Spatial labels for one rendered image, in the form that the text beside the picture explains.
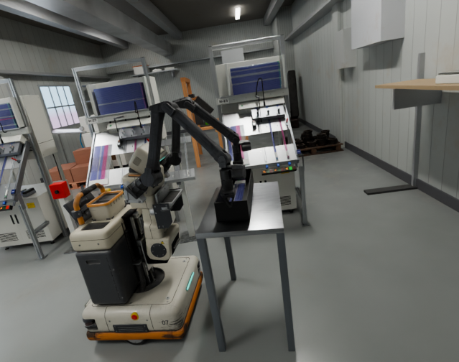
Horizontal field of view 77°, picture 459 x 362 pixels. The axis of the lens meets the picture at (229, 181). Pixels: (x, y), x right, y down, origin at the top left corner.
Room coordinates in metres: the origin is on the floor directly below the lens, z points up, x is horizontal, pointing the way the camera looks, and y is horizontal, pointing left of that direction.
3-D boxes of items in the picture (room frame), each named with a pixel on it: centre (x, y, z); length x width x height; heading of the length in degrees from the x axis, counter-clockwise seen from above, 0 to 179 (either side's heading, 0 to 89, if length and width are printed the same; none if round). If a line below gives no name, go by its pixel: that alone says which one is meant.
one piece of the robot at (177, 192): (1.74, 0.41, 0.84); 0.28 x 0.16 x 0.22; 171
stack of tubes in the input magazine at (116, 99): (3.31, 1.01, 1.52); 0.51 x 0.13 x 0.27; 87
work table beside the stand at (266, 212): (1.66, -0.07, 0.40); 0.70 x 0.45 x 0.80; 171
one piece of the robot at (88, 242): (1.80, 0.79, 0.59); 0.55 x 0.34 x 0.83; 171
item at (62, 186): (3.01, 1.80, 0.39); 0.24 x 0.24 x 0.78; 87
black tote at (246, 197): (1.66, -0.04, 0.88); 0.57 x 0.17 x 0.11; 170
